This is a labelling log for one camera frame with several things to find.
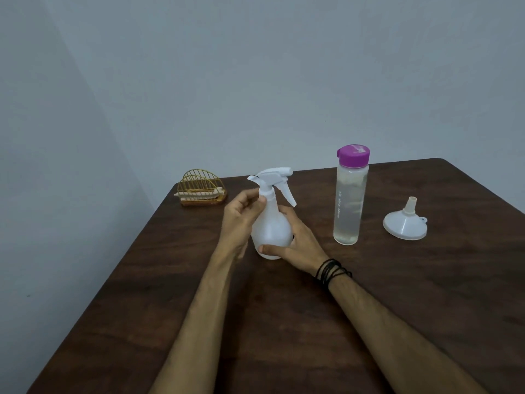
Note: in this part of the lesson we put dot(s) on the person's left hand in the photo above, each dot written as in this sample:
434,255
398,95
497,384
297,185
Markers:
236,225

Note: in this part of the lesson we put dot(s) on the person's right hand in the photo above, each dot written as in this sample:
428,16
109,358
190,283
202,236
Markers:
303,252

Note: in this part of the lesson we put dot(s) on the white spray bottle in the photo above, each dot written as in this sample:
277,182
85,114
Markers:
270,229

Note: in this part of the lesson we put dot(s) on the clear water bottle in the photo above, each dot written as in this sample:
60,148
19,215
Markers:
348,209

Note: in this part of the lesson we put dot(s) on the white trigger sprayer head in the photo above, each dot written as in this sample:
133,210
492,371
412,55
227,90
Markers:
272,175

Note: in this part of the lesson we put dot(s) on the white plastic funnel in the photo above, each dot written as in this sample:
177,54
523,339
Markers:
404,227

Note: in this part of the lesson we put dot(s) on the purple bottle cap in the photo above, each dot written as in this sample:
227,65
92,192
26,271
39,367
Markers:
352,155

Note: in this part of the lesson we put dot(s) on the person's right forearm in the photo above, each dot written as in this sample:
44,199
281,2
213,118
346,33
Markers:
389,340

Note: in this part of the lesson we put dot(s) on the person's left forearm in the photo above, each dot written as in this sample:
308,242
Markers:
197,332

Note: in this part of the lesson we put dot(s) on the white paper napkins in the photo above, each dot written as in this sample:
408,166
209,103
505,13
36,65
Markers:
197,194

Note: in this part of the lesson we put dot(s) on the dark wooden table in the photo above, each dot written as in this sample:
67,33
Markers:
410,303

